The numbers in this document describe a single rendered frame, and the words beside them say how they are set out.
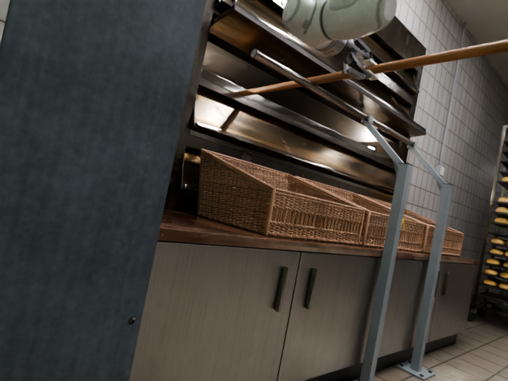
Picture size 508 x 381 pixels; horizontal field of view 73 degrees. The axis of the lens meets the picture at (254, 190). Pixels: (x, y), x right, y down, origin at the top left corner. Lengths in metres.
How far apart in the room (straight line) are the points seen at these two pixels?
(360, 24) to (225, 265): 0.68
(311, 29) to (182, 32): 0.57
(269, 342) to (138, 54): 0.92
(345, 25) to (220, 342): 0.88
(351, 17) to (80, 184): 0.72
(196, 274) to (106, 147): 0.53
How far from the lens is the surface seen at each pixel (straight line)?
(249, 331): 1.08
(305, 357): 1.33
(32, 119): 0.42
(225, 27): 1.59
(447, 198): 1.97
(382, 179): 2.61
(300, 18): 1.00
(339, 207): 1.35
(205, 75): 1.53
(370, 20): 0.92
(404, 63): 1.23
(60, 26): 0.45
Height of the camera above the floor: 0.68
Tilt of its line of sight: 2 degrees up
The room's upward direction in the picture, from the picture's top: 11 degrees clockwise
